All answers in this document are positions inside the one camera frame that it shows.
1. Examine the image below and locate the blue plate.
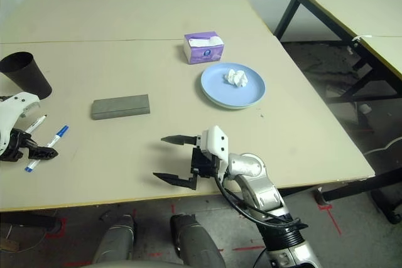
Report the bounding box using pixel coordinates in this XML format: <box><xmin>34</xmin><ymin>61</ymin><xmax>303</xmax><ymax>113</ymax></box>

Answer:
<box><xmin>200</xmin><ymin>62</ymin><xmax>267</xmax><ymax>108</ymax></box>

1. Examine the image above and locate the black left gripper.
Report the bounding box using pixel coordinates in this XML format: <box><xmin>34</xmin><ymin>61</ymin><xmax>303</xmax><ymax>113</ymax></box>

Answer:
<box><xmin>0</xmin><ymin>129</ymin><xmax>60</xmax><ymax>162</ymax></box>

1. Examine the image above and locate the white floor cable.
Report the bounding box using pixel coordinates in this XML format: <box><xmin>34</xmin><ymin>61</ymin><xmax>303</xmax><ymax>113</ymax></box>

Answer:
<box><xmin>364</xmin><ymin>136</ymin><xmax>402</xmax><ymax>156</ymax></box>

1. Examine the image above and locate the white marker black cap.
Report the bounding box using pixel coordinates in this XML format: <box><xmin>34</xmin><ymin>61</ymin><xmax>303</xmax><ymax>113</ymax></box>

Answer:
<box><xmin>23</xmin><ymin>114</ymin><xmax>48</xmax><ymax>134</ymax></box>

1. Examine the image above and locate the white tie on side table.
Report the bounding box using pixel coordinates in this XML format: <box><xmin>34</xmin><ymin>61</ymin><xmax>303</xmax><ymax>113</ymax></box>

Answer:
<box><xmin>347</xmin><ymin>33</ymin><xmax>373</xmax><ymax>54</ymax></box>

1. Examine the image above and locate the grey robot right leg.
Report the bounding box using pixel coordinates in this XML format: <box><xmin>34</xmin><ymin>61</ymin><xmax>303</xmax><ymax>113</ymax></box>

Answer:
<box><xmin>170</xmin><ymin>213</ymin><xmax>227</xmax><ymax>268</ymax></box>

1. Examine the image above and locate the green plate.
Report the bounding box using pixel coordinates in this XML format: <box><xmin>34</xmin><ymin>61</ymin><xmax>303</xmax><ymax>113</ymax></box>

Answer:
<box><xmin>207</xmin><ymin>100</ymin><xmax>261</xmax><ymax>111</ymax></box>

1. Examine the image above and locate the grey robot leg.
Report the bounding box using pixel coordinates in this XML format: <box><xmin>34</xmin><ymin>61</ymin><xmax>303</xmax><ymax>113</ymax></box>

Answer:
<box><xmin>94</xmin><ymin>214</ymin><xmax>138</xmax><ymax>262</ymax></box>
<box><xmin>170</xmin><ymin>213</ymin><xmax>227</xmax><ymax>268</ymax></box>

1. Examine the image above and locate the grey glasses case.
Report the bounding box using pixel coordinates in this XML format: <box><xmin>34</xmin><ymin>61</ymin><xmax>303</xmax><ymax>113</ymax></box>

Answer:
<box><xmin>91</xmin><ymin>94</ymin><xmax>151</xmax><ymax>121</ymax></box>

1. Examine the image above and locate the beige side table black frame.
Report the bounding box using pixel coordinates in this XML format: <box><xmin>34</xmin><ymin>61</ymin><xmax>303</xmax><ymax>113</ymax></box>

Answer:
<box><xmin>273</xmin><ymin>0</ymin><xmax>402</xmax><ymax>105</ymax></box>

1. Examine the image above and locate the black plastic cup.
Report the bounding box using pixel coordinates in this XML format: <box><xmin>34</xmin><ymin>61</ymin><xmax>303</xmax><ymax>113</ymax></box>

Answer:
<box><xmin>0</xmin><ymin>51</ymin><xmax>53</xmax><ymax>100</ymax></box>

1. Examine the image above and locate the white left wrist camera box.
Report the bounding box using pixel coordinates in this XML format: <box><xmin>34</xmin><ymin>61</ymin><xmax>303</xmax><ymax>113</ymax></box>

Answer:
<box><xmin>0</xmin><ymin>92</ymin><xmax>41</xmax><ymax>156</ymax></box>

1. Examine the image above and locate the white marker blue cap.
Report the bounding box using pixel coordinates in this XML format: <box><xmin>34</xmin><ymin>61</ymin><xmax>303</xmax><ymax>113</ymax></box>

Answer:
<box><xmin>24</xmin><ymin>125</ymin><xmax>70</xmax><ymax>173</ymax></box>

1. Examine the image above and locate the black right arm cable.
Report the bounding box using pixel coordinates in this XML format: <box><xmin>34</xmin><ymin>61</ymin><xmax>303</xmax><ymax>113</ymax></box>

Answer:
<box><xmin>213</xmin><ymin>176</ymin><xmax>310</xmax><ymax>228</ymax></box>

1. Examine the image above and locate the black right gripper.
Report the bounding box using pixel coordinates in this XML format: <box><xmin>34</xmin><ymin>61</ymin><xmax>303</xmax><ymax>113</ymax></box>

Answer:
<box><xmin>152</xmin><ymin>134</ymin><xmax>220</xmax><ymax>191</ymax></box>

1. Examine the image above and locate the grey robot left leg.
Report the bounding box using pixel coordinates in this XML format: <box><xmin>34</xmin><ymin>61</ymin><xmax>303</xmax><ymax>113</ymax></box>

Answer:
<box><xmin>94</xmin><ymin>214</ymin><xmax>138</xmax><ymax>262</ymax></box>

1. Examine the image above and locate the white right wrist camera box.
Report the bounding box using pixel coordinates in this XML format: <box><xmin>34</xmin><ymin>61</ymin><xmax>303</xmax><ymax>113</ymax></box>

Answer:
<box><xmin>200</xmin><ymin>126</ymin><xmax>232</xmax><ymax>184</ymax></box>

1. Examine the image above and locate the purple tissue pack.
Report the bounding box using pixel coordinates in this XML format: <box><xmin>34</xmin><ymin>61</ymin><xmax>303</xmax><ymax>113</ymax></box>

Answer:
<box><xmin>183</xmin><ymin>31</ymin><xmax>225</xmax><ymax>65</ymax></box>

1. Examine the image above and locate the white tissue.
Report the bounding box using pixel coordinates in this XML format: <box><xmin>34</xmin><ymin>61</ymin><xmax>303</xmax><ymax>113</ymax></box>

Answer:
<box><xmin>223</xmin><ymin>68</ymin><xmax>249</xmax><ymax>88</ymax></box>

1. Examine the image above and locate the grey robot torso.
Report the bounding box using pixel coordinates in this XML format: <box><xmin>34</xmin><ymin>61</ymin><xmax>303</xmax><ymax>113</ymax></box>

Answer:
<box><xmin>80</xmin><ymin>258</ymin><xmax>177</xmax><ymax>268</ymax></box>

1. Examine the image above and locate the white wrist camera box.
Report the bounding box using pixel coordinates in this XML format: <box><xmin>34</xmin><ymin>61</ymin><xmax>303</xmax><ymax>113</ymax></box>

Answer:
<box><xmin>0</xmin><ymin>92</ymin><xmax>41</xmax><ymax>156</ymax></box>
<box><xmin>200</xmin><ymin>126</ymin><xmax>232</xmax><ymax>184</ymax></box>

